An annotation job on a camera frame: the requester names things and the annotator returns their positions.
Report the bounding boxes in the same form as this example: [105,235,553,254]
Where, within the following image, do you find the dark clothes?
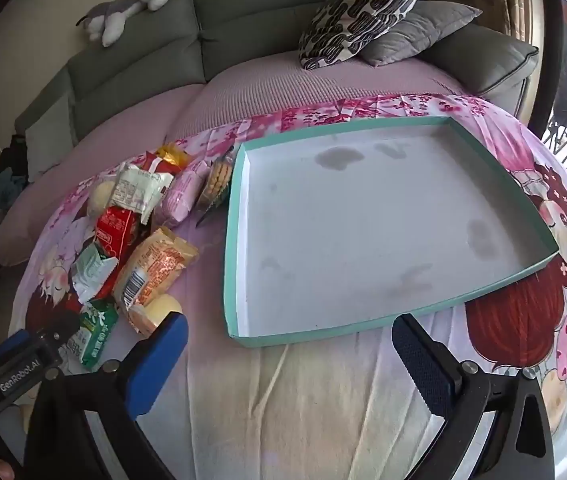
[0,134,30,182]

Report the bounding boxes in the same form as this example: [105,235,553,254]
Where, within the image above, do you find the blue cloth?
[0,170,28,212]

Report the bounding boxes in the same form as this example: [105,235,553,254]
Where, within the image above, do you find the cream orange snack packet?
[112,226,199,312]

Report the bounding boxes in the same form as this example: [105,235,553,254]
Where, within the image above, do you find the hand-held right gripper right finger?
[392,313,557,480]

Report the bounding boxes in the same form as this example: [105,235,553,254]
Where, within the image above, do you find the cream bun clear wrapper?
[128,293,184,339]
[86,181,117,222]

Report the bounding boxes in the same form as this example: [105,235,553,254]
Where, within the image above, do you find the green white snack packet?
[70,242,118,305]

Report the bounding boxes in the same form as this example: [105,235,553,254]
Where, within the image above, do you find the pink snack packet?
[152,161,209,229]

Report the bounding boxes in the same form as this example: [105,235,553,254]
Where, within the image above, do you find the grey sofa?
[14,0,540,161]

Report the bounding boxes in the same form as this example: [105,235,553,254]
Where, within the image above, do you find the person's left hand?
[0,452,22,480]

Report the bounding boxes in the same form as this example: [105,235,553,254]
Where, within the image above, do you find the grey white plush toy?
[76,0,173,49]

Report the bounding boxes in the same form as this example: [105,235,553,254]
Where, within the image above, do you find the white cushion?
[24,104,73,184]

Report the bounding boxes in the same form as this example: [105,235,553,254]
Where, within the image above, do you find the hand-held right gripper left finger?
[21,312,188,480]

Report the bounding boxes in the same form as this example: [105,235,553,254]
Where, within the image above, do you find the black white patterned pillow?
[297,0,423,70]

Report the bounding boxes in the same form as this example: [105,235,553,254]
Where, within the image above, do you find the teal shallow cardboard box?
[224,116,560,348]

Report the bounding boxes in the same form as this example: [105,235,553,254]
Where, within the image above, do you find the orange yellow snack packet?
[144,143,190,175]

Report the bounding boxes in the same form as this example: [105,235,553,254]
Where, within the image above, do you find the grey pillow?
[362,1,484,67]

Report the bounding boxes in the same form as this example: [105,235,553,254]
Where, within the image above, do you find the printed cartoon blanket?
[8,91,567,480]

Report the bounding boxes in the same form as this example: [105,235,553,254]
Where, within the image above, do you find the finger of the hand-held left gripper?
[38,312,82,347]
[0,329,33,357]

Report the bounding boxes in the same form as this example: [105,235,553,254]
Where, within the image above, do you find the clear cookie packet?
[198,154,237,213]

